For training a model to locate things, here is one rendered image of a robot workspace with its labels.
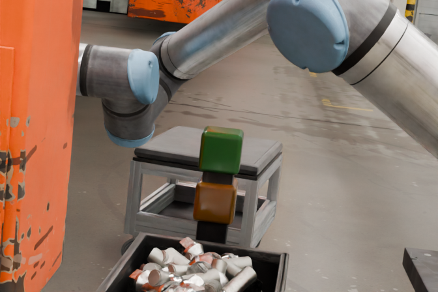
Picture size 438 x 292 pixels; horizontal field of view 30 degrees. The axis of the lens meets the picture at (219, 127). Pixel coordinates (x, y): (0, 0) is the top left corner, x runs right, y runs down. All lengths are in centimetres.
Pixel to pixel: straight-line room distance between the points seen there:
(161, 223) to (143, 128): 75
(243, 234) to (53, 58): 154
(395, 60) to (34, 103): 53
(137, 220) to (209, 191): 145
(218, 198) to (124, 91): 63
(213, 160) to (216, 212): 5
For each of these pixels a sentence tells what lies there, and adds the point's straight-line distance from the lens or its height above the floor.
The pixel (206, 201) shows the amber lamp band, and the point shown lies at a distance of 79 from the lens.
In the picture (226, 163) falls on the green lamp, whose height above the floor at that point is 63.
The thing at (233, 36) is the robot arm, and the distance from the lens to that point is 135.
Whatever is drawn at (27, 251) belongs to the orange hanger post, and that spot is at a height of 58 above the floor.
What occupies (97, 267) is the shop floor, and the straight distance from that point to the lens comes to 227.
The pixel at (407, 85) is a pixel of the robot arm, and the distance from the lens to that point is 104.
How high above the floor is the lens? 80
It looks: 10 degrees down
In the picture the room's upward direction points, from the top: 6 degrees clockwise
